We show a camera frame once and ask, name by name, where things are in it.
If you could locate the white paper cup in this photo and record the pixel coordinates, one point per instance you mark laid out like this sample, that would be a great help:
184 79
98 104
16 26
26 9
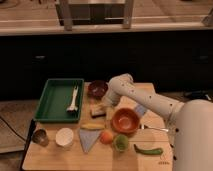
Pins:
64 137

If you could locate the orange bowl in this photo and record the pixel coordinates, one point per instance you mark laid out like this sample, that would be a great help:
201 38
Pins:
125 120

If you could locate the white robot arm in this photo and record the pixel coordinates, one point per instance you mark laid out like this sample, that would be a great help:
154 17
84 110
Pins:
193 141

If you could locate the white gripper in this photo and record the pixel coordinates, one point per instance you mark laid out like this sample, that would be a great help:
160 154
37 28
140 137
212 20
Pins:
111 98

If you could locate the green plastic tray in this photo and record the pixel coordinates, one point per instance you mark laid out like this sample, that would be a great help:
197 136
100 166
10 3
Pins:
56 98

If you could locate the blue sponge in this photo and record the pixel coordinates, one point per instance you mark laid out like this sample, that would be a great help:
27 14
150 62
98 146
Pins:
140 110

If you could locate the dark red bowl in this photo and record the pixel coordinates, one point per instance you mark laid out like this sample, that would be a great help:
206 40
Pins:
97 89

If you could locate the small metal cup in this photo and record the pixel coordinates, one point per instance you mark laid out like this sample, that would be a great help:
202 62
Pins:
40 137

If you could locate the green chili pepper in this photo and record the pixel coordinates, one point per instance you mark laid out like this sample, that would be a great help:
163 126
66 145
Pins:
150 152

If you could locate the orange peach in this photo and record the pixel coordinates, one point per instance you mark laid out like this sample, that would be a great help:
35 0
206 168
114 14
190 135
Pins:
106 137

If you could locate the metal spoon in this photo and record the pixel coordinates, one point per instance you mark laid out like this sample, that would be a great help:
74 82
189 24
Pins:
142 126

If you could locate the green plastic cup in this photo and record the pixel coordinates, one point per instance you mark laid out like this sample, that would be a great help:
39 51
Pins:
120 142

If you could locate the blue triangular cloth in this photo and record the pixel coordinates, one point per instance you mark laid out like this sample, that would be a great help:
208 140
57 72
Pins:
88 138

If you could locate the white stool frame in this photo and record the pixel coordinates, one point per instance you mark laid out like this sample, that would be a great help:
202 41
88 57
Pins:
94 12

